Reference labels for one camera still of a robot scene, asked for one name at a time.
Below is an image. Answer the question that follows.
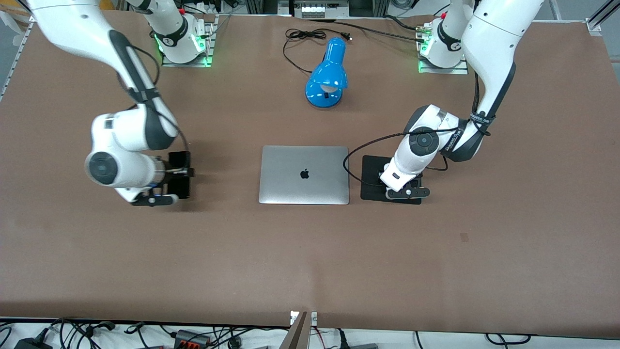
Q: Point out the black smartphone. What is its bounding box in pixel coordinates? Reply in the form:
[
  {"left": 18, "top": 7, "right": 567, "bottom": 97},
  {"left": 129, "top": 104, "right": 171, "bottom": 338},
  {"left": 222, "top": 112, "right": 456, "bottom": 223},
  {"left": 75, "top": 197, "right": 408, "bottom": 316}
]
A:
[{"left": 168, "top": 151, "right": 192, "bottom": 200}]

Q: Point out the black mouse pad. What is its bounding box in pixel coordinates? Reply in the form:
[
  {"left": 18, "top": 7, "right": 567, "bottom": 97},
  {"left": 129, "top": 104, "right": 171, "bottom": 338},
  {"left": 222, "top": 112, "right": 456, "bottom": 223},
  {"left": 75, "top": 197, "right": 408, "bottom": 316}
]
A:
[{"left": 360, "top": 155, "right": 422, "bottom": 206}]

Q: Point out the silver closed laptop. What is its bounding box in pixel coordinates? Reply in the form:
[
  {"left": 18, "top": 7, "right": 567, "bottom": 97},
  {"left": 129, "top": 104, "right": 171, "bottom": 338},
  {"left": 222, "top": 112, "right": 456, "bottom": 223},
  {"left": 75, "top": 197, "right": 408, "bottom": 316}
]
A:
[{"left": 258, "top": 145, "right": 350, "bottom": 206}]

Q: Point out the blue desk lamp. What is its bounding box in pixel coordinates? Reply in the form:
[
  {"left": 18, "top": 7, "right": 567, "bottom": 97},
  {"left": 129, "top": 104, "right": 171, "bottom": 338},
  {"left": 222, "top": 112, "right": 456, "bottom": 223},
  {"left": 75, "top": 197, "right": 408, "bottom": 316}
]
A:
[{"left": 305, "top": 37, "right": 348, "bottom": 109}]

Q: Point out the grey orange connector block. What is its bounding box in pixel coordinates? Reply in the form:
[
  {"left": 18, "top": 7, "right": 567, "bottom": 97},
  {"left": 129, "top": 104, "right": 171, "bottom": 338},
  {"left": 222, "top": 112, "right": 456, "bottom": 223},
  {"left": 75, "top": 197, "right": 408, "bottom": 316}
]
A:
[{"left": 173, "top": 329, "right": 212, "bottom": 348}]

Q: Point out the white power strip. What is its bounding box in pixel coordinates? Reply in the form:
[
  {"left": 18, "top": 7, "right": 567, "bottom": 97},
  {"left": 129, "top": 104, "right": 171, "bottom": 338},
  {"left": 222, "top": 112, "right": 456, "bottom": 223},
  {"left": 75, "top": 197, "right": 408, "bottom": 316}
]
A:
[{"left": 299, "top": 3, "right": 336, "bottom": 19}]

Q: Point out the black power adapter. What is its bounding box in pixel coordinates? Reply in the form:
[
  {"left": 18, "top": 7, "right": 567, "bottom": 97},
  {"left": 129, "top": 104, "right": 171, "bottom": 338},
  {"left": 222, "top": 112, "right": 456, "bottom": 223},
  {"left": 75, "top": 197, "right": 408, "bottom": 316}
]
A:
[{"left": 14, "top": 336, "right": 52, "bottom": 349}]

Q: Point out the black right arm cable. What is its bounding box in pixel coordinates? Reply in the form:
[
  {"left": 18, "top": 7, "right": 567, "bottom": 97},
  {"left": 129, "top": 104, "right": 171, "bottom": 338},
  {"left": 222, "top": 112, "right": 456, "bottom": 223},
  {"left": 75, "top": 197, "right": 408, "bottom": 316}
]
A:
[{"left": 109, "top": 29, "right": 190, "bottom": 152}]

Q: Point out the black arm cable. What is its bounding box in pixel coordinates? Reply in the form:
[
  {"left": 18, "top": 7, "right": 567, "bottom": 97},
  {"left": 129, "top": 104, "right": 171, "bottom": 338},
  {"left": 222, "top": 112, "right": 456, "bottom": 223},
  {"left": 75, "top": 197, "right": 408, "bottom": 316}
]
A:
[
  {"left": 109, "top": 29, "right": 190, "bottom": 152},
  {"left": 342, "top": 73, "right": 496, "bottom": 188}
]

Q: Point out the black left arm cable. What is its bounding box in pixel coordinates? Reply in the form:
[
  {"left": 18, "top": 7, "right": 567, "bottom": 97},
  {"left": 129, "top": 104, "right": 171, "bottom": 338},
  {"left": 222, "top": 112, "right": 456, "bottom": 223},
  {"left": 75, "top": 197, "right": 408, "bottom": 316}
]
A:
[{"left": 342, "top": 73, "right": 496, "bottom": 188}]

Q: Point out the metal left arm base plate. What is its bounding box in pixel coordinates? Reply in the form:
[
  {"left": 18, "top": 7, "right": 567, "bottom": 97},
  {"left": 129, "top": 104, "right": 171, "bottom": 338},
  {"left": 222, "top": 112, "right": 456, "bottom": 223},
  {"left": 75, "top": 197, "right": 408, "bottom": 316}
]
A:
[{"left": 418, "top": 24, "right": 469, "bottom": 75}]

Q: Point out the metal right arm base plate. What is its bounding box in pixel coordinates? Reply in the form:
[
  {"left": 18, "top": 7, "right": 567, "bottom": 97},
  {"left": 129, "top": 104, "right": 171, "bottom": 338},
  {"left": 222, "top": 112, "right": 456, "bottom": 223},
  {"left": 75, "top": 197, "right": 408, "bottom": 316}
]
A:
[{"left": 161, "top": 15, "right": 215, "bottom": 68}]

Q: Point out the thick black braided cable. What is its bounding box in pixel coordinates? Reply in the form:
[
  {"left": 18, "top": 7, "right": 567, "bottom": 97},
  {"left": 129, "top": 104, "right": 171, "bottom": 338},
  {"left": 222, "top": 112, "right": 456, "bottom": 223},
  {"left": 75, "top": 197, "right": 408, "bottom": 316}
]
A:
[{"left": 305, "top": 17, "right": 428, "bottom": 43}]

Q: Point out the black lamp power cord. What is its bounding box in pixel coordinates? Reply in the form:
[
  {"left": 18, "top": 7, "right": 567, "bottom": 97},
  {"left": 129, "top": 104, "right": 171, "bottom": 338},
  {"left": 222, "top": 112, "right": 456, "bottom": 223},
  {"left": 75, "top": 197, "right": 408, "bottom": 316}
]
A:
[{"left": 282, "top": 28, "right": 353, "bottom": 74}]

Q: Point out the wooden post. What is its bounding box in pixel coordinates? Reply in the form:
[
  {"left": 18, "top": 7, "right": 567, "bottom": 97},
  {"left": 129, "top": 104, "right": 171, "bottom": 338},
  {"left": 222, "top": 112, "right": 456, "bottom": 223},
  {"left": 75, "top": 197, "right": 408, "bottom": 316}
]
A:
[{"left": 279, "top": 312, "right": 310, "bottom": 349}]

